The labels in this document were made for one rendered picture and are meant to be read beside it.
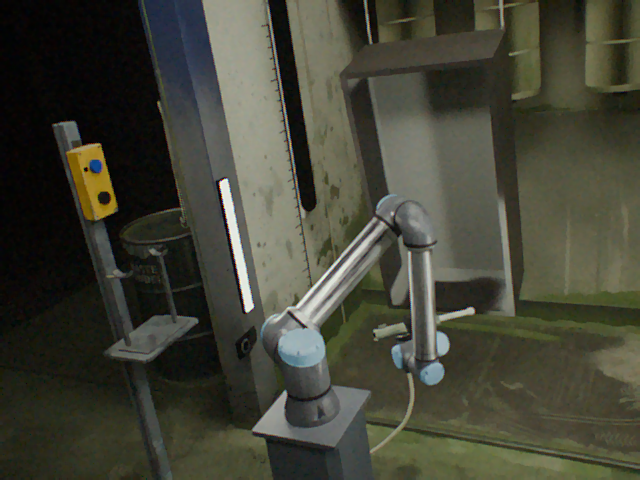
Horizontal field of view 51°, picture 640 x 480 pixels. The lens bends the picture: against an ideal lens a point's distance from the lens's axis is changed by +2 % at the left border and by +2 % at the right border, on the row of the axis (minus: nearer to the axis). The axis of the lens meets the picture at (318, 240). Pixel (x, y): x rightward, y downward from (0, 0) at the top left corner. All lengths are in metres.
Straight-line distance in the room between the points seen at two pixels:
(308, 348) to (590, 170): 2.39
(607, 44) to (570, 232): 1.01
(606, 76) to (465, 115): 0.93
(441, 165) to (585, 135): 1.19
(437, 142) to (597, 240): 1.24
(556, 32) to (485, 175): 1.22
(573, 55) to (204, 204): 2.28
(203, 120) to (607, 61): 2.03
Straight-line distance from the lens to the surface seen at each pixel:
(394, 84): 3.06
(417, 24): 3.94
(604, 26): 3.70
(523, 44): 3.80
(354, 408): 2.28
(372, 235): 2.32
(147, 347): 2.61
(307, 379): 2.15
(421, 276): 2.30
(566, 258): 3.96
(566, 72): 4.14
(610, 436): 3.16
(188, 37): 2.78
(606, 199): 4.01
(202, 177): 2.85
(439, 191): 3.25
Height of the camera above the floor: 1.93
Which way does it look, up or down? 20 degrees down
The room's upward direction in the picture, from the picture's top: 9 degrees counter-clockwise
